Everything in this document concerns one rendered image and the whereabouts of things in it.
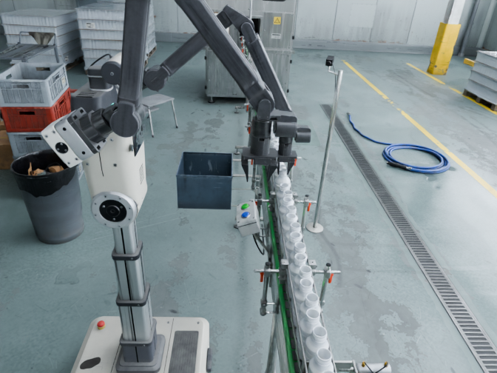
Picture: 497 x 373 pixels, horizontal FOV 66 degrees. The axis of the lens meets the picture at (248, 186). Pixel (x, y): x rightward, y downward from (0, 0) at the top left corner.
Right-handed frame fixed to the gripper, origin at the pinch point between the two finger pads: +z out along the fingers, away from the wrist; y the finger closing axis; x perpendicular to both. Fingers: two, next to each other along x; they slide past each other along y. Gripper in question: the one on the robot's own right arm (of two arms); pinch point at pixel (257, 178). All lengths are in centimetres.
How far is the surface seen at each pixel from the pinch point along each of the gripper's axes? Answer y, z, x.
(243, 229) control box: -2.4, 32.8, 18.7
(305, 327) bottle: 13.0, 27.2, -33.2
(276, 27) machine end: 56, 16, 508
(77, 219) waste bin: -127, 123, 151
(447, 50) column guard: 478, 80, 792
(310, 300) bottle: 15.6, 26.1, -24.3
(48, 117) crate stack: -160, 60, 208
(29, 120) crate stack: -175, 62, 207
